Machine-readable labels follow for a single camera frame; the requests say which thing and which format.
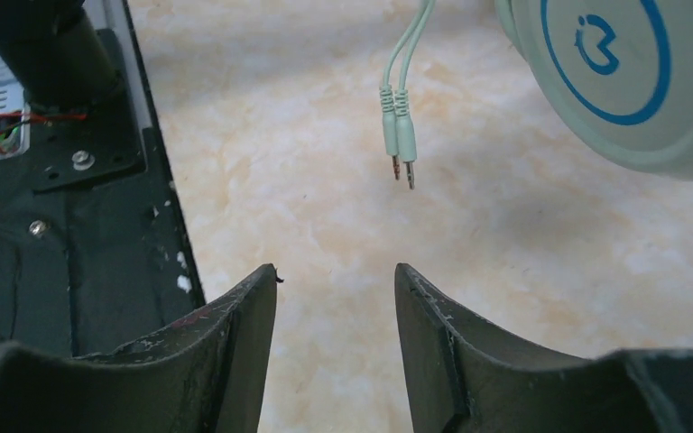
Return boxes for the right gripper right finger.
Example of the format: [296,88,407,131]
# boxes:
[394,263,693,432]

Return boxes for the mint green headphones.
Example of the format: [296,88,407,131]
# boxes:
[495,0,693,180]

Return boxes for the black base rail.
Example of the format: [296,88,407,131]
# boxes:
[0,30,208,360]

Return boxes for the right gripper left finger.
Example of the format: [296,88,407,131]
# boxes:
[0,263,278,432]

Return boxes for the mint green cable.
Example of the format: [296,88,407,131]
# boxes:
[379,0,438,191]

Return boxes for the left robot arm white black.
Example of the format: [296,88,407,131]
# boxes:
[0,0,119,111]

